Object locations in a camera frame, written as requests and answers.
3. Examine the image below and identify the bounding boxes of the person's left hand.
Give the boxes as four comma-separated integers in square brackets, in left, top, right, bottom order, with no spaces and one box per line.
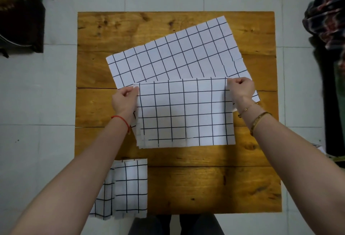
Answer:
[111,86,140,125]

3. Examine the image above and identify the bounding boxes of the person's right hand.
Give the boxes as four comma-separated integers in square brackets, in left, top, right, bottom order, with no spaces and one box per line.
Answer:
[226,77,256,109]

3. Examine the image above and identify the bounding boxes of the grid cloth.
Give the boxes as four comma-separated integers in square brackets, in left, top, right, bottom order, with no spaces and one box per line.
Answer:
[89,167,116,221]
[133,78,236,149]

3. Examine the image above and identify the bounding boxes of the pile of grid cloths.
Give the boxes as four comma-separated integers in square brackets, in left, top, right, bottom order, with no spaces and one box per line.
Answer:
[105,15,261,113]

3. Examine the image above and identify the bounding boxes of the person's left forearm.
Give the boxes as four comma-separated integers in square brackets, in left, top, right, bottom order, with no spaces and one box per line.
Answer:
[9,117,131,235]

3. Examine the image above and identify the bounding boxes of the person's right forearm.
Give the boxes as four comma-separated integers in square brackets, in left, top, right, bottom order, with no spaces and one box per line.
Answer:
[238,104,345,235]

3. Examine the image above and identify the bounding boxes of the person's denim trousers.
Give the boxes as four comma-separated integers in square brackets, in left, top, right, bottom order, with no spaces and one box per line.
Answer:
[128,213,226,235]

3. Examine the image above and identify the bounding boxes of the gold bangle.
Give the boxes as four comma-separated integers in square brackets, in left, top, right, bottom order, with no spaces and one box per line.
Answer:
[250,111,273,137]

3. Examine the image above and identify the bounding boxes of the long cream and denim sofa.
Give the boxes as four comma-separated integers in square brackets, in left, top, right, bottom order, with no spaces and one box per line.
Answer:
[310,0,345,168]

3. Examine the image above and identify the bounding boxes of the green cloth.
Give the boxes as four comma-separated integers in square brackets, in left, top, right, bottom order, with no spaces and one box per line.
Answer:
[334,59,345,125]

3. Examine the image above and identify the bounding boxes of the wooden table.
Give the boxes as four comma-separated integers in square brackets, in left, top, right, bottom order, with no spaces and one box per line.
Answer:
[75,11,283,215]

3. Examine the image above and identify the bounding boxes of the red plaid blanket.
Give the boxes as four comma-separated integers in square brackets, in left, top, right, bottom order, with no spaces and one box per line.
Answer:
[302,0,345,71]

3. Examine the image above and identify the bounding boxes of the cream and denim armchair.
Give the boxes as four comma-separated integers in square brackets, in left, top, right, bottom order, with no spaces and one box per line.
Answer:
[0,0,46,58]

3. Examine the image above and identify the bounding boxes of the red string bracelet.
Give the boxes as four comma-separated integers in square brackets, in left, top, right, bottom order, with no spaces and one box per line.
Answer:
[111,115,131,133]

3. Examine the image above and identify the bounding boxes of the thin gold chain bracelet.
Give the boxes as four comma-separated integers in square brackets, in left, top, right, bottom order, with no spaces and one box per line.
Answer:
[238,102,259,119]

